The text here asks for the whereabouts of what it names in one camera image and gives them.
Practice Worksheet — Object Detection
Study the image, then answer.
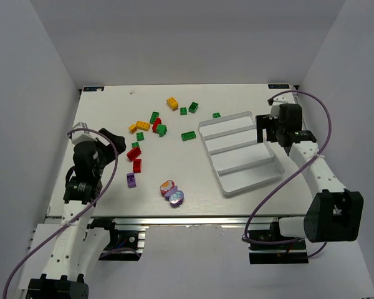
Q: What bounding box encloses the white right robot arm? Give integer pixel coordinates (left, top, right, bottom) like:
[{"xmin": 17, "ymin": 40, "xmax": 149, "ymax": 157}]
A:
[{"xmin": 256, "ymin": 103, "xmax": 363, "ymax": 243}]

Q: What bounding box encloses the red sloped lego brick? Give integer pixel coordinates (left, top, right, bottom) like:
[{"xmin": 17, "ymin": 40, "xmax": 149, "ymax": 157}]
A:
[{"xmin": 127, "ymin": 146, "xmax": 141, "ymax": 161}]

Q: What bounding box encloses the yellow tall lego brick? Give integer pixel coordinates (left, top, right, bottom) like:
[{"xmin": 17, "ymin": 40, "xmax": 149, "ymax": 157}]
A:
[{"xmin": 166, "ymin": 97, "xmax": 179, "ymax": 111}]

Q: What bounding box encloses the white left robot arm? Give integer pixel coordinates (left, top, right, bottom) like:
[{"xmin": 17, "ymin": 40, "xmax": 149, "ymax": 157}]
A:
[{"xmin": 2, "ymin": 126, "xmax": 127, "ymax": 298}]

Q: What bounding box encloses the purple flower lego piece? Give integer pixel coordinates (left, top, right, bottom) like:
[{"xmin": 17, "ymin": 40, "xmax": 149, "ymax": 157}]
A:
[{"xmin": 164, "ymin": 186, "xmax": 185, "ymax": 207}]

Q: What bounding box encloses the green square lego left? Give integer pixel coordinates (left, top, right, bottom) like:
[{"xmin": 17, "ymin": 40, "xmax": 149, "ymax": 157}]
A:
[{"xmin": 137, "ymin": 132, "xmax": 145, "ymax": 141}]

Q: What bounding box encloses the blue label right corner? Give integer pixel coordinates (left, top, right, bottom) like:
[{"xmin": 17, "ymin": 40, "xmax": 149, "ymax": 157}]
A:
[{"xmin": 267, "ymin": 83, "xmax": 290, "ymax": 90}]

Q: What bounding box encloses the blue label corner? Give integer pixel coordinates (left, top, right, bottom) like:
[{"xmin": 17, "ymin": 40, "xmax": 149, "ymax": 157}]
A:
[
  {"xmin": 267, "ymin": 83, "xmax": 290, "ymax": 90},
  {"xmin": 82, "ymin": 86, "xmax": 105, "ymax": 92}
]

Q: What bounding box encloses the red small lego brick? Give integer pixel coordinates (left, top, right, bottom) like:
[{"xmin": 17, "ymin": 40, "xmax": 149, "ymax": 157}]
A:
[{"xmin": 133, "ymin": 158, "xmax": 142, "ymax": 173}]

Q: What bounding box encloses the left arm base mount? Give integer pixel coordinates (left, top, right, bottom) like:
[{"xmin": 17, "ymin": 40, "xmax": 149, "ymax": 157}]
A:
[{"xmin": 87, "ymin": 217, "xmax": 141, "ymax": 261}]

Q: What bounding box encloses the yellow long lego brick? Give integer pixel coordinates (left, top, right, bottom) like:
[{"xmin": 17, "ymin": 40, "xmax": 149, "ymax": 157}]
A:
[{"xmin": 135, "ymin": 121, "xmax": 151, "ymax": 131}]

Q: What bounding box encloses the white divided tray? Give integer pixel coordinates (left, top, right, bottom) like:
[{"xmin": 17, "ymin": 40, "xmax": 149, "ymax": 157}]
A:
[{"xmin": 198, "ymin": 111, "xmax": 285, "ymax": 197}]

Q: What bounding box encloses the purple lego brick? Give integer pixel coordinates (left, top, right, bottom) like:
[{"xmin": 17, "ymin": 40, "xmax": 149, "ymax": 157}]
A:
[{"xmin": 127, "ymin": 173, "xmax": 137, "ymax": 188}]

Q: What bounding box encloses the tiny green lego left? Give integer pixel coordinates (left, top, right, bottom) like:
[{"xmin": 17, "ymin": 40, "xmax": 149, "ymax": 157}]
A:
[{"xmin": 132, "ymin": 141, "xmax": 140, "ymax": 148}]

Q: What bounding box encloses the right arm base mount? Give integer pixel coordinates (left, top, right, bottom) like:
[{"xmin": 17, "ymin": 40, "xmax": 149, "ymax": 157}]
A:
[{"xmin": 247, "ymin": 221, "xmax": 309, "ymax": 265}]

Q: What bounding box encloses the green long lego brick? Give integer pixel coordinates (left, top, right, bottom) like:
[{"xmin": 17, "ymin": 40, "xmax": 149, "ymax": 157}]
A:
[{"xmin": 150, "ymin": 112, "xmax": 160, "ymax": 125}]

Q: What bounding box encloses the small green lego square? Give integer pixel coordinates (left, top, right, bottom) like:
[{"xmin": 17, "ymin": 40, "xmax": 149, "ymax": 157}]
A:
[{"xmin": 180, "ymin": 107, "xmax": 187, "ymax": 115}]

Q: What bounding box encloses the blue label left corner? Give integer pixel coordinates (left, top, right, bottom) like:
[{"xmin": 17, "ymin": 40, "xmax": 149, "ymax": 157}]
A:
[{"xmin": 82, "ymin": 86, "xmax": 105, "ymax": 92}]

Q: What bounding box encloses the small yellow lego brick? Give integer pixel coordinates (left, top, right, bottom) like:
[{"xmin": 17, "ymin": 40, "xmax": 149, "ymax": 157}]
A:
[{"xmin": 128, "ymin": 124, "xmax": 138, "ymax": 134}]

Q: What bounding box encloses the green rounded lego piece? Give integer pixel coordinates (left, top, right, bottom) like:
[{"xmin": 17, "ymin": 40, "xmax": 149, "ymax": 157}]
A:
[{"xmin": 156, "ymin": 124, "xmax": 167, "ymax": 137}]

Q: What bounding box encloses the green lego brick top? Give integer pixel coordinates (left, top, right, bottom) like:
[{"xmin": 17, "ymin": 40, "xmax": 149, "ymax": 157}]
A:
[{"xmin": 188, "ymin": 102, "xmax": 199, "ymax": 113}]

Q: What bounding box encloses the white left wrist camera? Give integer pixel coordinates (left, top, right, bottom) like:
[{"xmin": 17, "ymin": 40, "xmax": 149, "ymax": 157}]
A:
[{"xmin": 70, "ymin": 122, "xmax": 97, "ymax": 145}]

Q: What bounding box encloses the green flat lego plate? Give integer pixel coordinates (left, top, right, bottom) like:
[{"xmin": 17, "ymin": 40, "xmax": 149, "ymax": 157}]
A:
[{"xmin": 181, "ymin": 131, "xmax": 196, "ymax": 141}]

